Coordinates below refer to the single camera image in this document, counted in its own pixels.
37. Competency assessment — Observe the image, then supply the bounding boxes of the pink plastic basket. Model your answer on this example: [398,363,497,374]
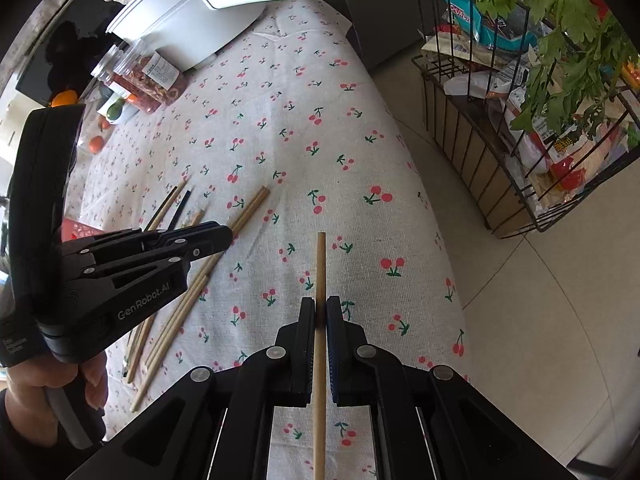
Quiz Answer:
[60,219,102,241]

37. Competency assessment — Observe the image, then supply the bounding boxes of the white bowl green handle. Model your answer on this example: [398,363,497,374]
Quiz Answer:
[96,91,140,126]

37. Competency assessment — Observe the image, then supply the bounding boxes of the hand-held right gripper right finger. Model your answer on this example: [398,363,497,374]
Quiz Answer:
[326,296,576,480]

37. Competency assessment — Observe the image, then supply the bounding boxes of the white electric pot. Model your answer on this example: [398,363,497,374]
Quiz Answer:
[106,0,363,73]

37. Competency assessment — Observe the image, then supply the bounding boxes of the black chopstick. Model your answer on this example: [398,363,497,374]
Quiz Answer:
[167,189,193,232]
[144,186,179,232]

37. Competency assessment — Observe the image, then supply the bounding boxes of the white plastic bag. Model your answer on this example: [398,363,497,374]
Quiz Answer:
[444,71,497,99]

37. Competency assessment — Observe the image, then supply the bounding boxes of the black wire rack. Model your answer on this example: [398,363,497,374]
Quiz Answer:
[411,0,640,239]

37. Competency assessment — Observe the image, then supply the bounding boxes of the tall jar red contents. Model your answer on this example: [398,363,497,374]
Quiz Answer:
[125,46,184,107]

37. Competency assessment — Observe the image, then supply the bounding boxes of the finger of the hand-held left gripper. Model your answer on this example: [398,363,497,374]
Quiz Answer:
[75,232,235,348]
[60,223,233,266]

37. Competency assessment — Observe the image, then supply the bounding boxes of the pile of snack packets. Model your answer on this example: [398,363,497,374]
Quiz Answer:
[421,25,640,213]

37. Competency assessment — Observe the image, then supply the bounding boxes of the green leafy plant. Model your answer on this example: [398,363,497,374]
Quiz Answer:
[464,0,640,137]

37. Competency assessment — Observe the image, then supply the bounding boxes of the person's left hand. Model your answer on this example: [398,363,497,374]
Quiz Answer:
[6,354,109,412]

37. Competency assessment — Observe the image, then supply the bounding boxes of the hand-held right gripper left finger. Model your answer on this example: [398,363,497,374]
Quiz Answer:
[65,296,317,480]

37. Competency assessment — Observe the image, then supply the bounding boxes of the person's left forearm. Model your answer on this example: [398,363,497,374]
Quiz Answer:
[0,387,108,480]

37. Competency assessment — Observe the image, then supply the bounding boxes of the blue snack packet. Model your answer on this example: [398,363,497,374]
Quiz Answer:
[439,0,532,52]

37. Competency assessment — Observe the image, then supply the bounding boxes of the short jar dried rings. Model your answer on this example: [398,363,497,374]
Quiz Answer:
[91,45,162,114]

